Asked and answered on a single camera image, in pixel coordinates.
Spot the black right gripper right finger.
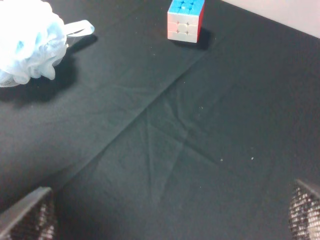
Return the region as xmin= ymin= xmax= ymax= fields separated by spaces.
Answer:
xmin=288 ymin=179 xmax=320 ymax=240

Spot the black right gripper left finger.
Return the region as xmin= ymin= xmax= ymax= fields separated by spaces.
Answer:
xmin=0 ymin=187 xmax=57 ymax=240

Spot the black tablecloth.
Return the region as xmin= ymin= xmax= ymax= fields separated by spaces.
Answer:
xmin=0 ymin=0 xmax=320 ymax=240

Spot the light blue mesh bath loofah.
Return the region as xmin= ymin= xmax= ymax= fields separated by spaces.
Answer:
xmin=0 ymin=0 xmax=95 ymax=88

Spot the colourful puzzle cube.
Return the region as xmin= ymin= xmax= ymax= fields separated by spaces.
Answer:
xmin=167 ymin=0 xmax=205 ymax=44

